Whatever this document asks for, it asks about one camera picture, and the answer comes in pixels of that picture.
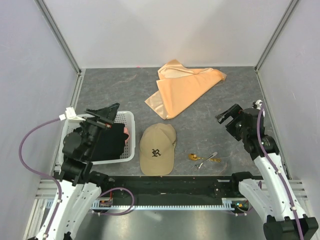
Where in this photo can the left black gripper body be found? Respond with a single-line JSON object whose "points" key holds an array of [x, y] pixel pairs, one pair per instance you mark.
{"points": [[92, 130]]}

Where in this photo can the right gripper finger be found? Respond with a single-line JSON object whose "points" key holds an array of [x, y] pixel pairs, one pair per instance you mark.
{"points": [[221, 119], [223, 115]]}

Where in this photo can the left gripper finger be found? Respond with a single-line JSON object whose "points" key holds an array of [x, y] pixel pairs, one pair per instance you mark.
{"points": [[98, 115], [108, 114]]}

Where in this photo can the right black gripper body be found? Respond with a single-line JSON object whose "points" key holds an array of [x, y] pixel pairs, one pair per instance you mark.
{"points": [[236, 130]]}

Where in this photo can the peach satin napkin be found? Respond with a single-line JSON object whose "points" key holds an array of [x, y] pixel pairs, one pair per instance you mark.
{"points": [[179, 87]]}

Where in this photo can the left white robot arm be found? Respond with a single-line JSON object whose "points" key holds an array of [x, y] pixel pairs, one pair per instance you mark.
{"points": [[77, 185]]}

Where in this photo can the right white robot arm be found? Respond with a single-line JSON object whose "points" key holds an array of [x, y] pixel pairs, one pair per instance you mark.
{"points": [[282, 215]]}

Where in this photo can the pink item in basket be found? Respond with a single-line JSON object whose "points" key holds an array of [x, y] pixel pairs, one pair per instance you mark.
{"points": [[126, 131]]}

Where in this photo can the black folded cloth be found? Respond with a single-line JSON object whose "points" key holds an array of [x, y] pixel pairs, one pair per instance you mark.
{"points": [[110, 145]]}

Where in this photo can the gold spoon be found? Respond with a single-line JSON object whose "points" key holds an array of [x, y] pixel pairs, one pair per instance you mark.
{"points": [[194, 157]]}

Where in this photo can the silver fork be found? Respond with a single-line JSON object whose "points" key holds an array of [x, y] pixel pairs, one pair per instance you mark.
{"points": [[199, 165]]}

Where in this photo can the tan baseball cap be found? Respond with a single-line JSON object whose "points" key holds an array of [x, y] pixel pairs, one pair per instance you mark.
{"points": [[157, 150]]}

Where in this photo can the white cable duct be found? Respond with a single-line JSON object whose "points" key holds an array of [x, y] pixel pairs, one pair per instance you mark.
{"points": [[226, 205]]}

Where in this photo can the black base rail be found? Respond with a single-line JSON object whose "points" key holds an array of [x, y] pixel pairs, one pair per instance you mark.
{"points": [[212, 186]]}

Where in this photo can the left aluminium frame post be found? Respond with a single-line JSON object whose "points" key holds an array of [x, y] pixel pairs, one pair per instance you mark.
{"points": [[58, 35]]}

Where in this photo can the aluminium frame post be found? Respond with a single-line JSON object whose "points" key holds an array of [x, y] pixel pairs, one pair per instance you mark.
{"points": [[58, 35], [276, 33]]}

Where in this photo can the right aluminium frame post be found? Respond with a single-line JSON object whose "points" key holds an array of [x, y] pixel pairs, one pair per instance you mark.
{"points": [[276, 33]]}

